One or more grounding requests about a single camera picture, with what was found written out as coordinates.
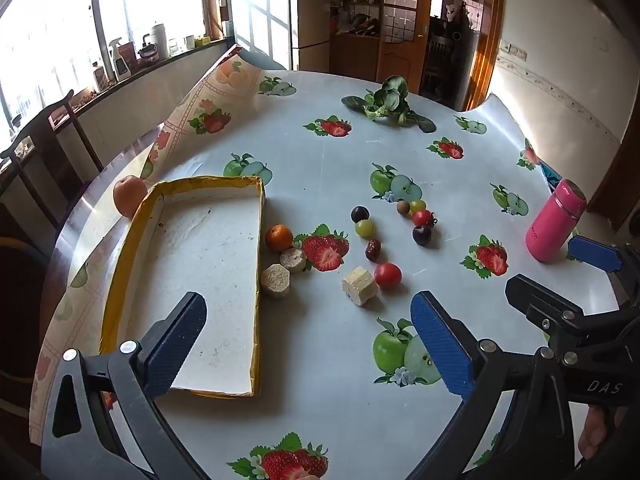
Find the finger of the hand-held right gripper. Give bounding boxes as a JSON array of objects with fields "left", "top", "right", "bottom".
[
  {"left": 505, "top": 274, "right": 626, "bottom": 356},
  {"left": 567, "top": 235, "right": 640, "bottom": 306}
]

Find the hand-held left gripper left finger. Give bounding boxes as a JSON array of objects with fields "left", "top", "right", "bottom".
[{"left": 42, "top": 291, "right": 208, "bottom": 480}]

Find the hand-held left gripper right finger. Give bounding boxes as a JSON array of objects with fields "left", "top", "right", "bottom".
[{"left": 405, "top": 291, "right": 588, "bottom": 480}]

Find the yellow-taped cardboard tray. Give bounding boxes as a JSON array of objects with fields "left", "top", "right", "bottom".
[{"left": 99, "top": 175, "right": 266, "bottom": 401}]

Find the pale cut sugarcane piece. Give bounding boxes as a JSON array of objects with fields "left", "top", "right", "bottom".
[{"left": 342, "top": 266, "right": 379, "bottom": 307}]

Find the round oat cake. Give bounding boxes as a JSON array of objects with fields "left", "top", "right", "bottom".
[
  {"left": 260, "top": 263, "right": 292, "bottom": 300},
  {"left": 279, "top": 247, "right": 308, "bottom": 274}
]

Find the person's right hand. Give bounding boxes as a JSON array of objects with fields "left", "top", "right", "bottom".
[{"left": 578, "top": 404, "right": 632, "bottom": 462}]

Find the pink thermos bottle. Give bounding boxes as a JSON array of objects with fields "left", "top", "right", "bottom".
[{"left": 524, "top": 178, "right": 588, "bottom": 264}]

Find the blue packet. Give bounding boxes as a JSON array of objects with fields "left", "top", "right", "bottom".
[{"left": 539, "top": 159, "right": 564, "bottom": 194}]

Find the orange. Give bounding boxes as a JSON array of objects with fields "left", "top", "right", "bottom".
[{"left": 264, "top": 223, "right": 294, "bottom": 253}]

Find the red apple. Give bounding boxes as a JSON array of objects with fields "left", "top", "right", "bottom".
[{"left": 113, "top": 175, "right": 149, "bottom": 219}]

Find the fruit-print tablecloth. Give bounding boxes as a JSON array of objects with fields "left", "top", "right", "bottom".
[{"left": 30, "top": 45, "right": 626, "bottom": 480}]

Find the green leafy vegetable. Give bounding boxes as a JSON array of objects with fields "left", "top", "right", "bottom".
[{"left": 341, "top": 75, "right": 437, "bottom": 134}]

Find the dark wooden chair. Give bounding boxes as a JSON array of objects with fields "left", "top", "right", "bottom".
[{"left": 0, "top": 89, "right": 106, "bottom": 241}]

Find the white spray bottle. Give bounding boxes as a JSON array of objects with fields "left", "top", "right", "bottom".
[{"left": 108, "top": 37, "right": 132, "bottom": 82}]

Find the dark kettle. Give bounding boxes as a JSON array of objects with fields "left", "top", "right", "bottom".
[{"left": 137, "top": 35, "right": 160, "bottom": 67}]

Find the white thermos jug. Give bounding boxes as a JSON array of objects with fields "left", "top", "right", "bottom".
[{"left": 149, "top": 21, "right": 170, "bottom": 61}]

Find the wooden glass door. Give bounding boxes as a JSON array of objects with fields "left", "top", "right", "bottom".
[{"left": 377, "top": 0, "right": 434, "bottom": 95}]

